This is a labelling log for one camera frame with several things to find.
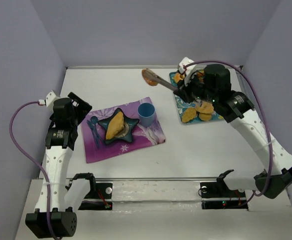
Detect long yellow bread loaf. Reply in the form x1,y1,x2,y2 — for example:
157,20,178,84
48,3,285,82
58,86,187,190
105,111,124,140

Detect metal tongs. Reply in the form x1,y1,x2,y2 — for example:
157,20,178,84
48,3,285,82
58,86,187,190
143,68,204,106

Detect small round bun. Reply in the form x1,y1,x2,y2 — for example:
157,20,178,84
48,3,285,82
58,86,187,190
141,68,158,87

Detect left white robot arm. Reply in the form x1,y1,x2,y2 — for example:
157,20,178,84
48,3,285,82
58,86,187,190
25,92,96,240

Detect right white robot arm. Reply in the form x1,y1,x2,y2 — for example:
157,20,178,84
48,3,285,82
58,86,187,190
173,62,292,199

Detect flat round bread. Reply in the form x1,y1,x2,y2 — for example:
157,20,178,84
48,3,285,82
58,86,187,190
198,112,213,122

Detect speckled bread slice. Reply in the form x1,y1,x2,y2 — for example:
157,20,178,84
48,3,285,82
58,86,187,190
181,107,197,123

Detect tan bagel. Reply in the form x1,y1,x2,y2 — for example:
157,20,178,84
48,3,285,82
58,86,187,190
195,101,214,114

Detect blue plastic spoon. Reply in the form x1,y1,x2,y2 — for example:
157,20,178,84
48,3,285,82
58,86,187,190
90,116,100,139

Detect orange glazed donut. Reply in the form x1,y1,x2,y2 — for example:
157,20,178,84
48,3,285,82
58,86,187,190
173,72,185,84

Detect teal floral tray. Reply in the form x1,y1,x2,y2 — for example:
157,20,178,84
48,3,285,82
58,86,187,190
169,71,226,125

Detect teal star-shaped plate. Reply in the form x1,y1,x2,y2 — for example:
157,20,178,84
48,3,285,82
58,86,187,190
97,108,139,145

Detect blue plastic cup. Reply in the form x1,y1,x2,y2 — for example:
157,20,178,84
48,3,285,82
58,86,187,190
137,102,155,128

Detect purple snowflake placemat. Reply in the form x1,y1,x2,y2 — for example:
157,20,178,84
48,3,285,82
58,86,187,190
81,97,166,164

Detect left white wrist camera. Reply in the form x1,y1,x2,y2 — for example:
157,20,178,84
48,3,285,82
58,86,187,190
38,90,60,111

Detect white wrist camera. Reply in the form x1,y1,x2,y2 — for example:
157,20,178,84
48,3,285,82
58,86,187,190
38,90,60,111
178,57,197,86

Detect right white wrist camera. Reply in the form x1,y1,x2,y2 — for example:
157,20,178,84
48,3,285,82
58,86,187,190
178,57,197,86

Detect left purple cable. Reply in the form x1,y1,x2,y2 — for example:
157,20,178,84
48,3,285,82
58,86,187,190
9,99,63,239

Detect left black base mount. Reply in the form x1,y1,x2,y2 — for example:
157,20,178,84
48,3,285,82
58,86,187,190
78,182,113,211

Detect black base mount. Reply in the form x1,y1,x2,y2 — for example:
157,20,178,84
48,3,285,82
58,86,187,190
198,181,248,210
78,182,113,211

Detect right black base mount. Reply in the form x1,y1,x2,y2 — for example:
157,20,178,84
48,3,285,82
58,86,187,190
198,181,248,210

